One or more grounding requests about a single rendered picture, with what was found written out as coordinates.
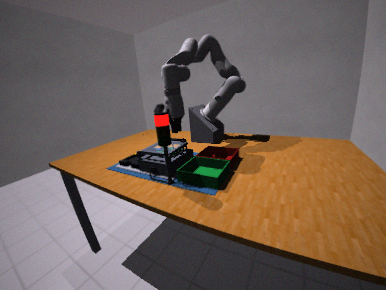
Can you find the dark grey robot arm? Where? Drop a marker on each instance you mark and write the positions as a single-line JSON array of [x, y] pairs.
[[175, 71]]

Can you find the green open-top bin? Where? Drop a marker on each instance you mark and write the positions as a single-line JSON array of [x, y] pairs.
[[205, 172]]

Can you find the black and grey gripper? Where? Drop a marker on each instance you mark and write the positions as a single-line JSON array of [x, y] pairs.
[[175, 110]]

